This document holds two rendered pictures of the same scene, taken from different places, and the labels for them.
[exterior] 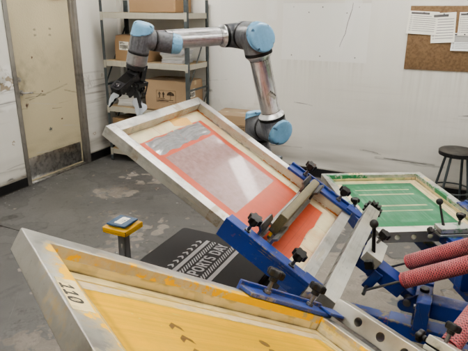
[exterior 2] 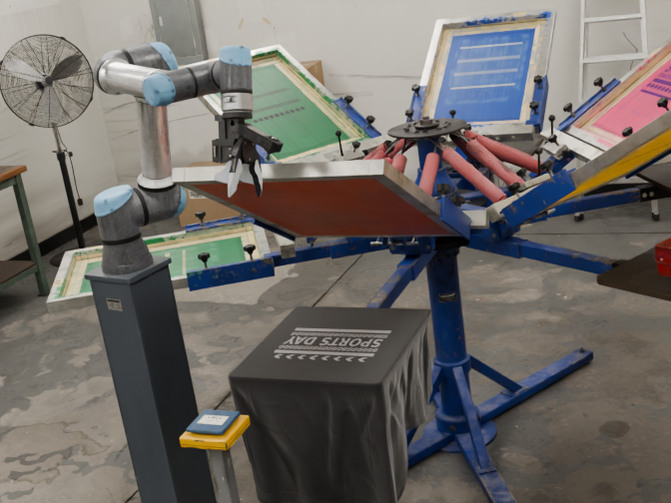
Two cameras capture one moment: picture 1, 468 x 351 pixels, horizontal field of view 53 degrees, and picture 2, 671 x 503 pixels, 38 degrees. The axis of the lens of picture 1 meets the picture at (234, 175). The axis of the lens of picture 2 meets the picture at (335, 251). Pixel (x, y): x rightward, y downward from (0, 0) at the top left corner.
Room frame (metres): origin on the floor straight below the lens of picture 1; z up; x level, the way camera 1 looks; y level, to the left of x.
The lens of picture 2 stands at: (1.66, 2.62, 2.06)
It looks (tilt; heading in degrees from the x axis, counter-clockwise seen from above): 19 degrees down; 268
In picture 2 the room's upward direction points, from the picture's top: 8 degrees counter-clockwise
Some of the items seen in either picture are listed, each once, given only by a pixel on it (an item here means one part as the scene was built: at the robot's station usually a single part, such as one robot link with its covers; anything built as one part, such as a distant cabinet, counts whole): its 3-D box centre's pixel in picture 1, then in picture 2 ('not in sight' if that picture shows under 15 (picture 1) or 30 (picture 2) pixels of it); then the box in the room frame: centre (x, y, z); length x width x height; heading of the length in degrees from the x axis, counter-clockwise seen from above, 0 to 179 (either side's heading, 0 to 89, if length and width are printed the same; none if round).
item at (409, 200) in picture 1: (412, 197); (199, 233); (2.05, -0.84, 1.05); 1.08 x 0.61 x 0.23; 5
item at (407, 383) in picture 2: not in sight; (410, 409); (1.44, 0.18, 0.74); 0.46 x 0.04 x 0.42; 65
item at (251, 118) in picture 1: (258, 123); (118, 212); (2.19, -0.11, 1.37); 0.13 x 0.12 x 0.14; 32
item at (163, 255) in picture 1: (207, 261); (334, 341); (1.63, 0.10, 0.95); 0.48 x 0.44 x 0.01; 65
